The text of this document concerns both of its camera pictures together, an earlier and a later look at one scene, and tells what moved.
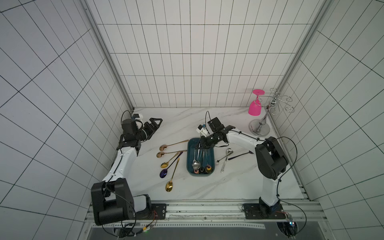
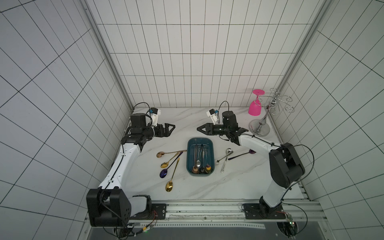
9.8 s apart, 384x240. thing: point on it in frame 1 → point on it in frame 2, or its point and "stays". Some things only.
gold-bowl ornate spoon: x=208 y=168 stays
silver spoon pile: x=196 y=165 stays
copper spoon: x=163 y=147 → x=195 y=169
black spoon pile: x=202 y=169 stays
